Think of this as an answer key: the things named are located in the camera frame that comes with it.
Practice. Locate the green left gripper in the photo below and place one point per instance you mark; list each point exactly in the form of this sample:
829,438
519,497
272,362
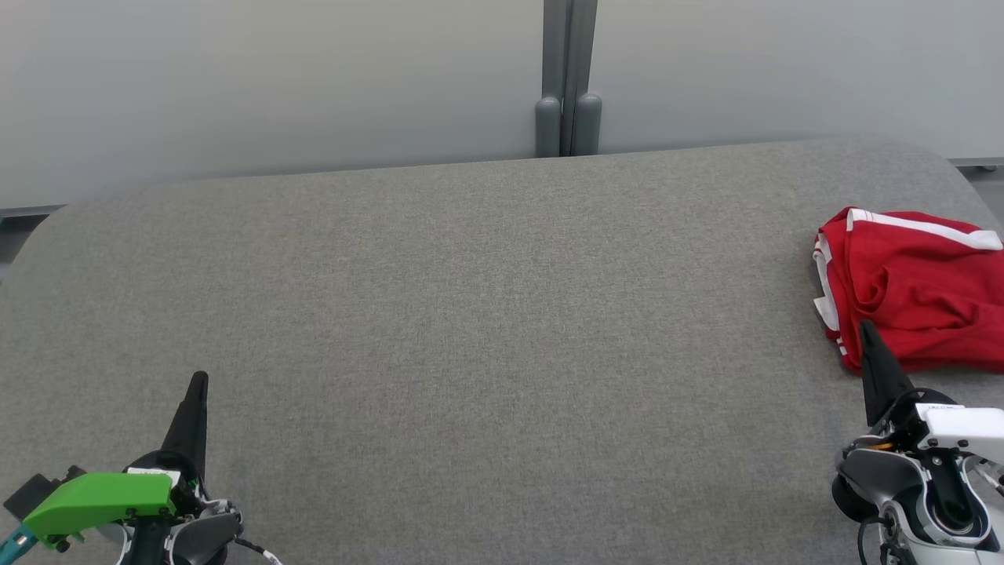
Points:
102,498

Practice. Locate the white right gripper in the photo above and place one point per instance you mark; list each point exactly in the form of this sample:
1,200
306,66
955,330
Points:
965,424

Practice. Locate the red and white jersey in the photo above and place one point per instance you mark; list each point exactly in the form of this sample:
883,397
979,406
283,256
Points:
941,345

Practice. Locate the red and white shorts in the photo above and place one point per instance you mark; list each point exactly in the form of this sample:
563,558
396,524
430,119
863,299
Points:
925,267

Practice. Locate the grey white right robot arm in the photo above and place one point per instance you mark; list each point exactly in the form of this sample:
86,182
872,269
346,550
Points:
886,479

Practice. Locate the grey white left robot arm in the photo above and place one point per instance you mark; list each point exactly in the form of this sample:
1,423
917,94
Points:
200,537

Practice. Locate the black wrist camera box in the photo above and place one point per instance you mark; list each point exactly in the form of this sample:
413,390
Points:
27,494

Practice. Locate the grey partition base rail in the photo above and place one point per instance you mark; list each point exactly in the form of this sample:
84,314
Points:
31,213
980,165

